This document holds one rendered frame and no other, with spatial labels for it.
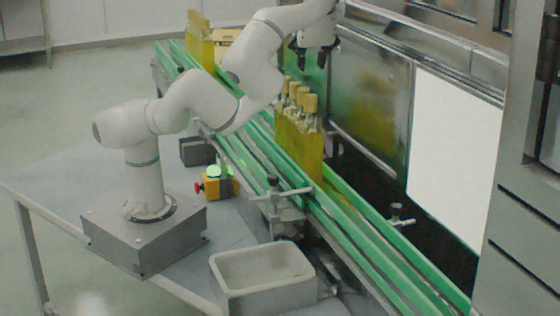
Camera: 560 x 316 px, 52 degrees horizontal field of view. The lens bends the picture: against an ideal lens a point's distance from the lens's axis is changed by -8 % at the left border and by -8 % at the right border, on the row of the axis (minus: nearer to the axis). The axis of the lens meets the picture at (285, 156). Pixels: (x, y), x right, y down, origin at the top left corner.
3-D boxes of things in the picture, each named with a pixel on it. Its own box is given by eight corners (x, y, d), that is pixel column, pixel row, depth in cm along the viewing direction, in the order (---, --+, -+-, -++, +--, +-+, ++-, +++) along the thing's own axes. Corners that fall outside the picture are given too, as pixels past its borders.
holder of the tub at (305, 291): (337, 299, 146) (339, 273, 143) (229, 325, 137) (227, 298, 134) (309, 263, 160) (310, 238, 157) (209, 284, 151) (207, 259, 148)
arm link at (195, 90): (180, 148, 138) (211, 149, 126) (136, 111, 131) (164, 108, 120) (211, 101, 142) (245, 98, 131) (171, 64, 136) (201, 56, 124)
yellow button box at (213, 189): (228, 199, 193) (227, 178, 190) (205, 203, 191) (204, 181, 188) (222, 189, 199) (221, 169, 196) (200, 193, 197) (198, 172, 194)
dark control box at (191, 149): (206, 164, 217) (205, 142, 213) (184, 168, 214) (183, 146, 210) (200, 156, 224) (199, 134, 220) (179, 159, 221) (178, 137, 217)
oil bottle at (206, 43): (216, 83, 261) (214, 19, 250) (203, 85, 260) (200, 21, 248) (212, 80, 266) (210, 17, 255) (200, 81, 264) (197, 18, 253)
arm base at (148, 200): (144, 231, 154) (136, 179, 147) (110, 217, 160) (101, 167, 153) (181, 202, 166) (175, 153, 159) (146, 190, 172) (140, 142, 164)
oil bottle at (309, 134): (322, 195, 168) (324, 122, 159) (303, 198, 166) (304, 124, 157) (314, 186, 173) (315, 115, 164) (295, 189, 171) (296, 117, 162)
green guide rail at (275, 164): (304, 208, 160) (304, 181, 157) (300, 209, 160) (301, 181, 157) (171, 53, 309) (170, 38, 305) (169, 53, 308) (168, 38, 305)
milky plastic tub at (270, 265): (318, 303, 144) (319, 274, 140) (228, 324, 136) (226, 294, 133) (291, 266, 159) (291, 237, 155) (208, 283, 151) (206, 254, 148)
